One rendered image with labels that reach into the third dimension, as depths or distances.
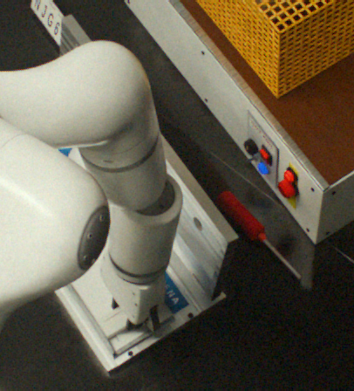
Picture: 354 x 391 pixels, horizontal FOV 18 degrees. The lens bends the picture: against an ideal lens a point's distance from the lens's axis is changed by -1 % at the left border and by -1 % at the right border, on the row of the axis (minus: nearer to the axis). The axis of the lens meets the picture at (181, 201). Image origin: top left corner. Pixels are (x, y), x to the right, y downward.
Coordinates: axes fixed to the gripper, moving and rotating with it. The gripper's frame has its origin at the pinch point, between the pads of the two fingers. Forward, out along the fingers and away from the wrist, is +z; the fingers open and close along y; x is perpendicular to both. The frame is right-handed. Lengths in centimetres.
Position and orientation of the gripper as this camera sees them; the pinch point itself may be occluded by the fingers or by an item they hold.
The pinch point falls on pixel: (129, 308)
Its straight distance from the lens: 164.9
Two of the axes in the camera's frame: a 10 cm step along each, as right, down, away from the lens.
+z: -1.2, 5.2, 8.4
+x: 8.3, -4.2, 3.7
